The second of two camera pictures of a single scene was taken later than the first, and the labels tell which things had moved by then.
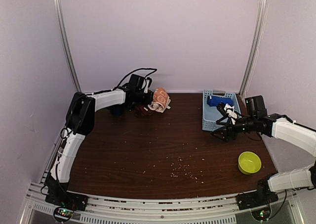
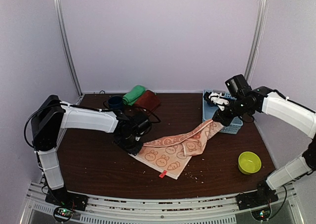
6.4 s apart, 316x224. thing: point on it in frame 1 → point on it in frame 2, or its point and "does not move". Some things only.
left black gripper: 149,100 → 134,150
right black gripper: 224,130 → 226,121
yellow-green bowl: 249,162 does not move
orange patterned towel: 161,100 → 168,156
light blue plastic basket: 211,114 does not move
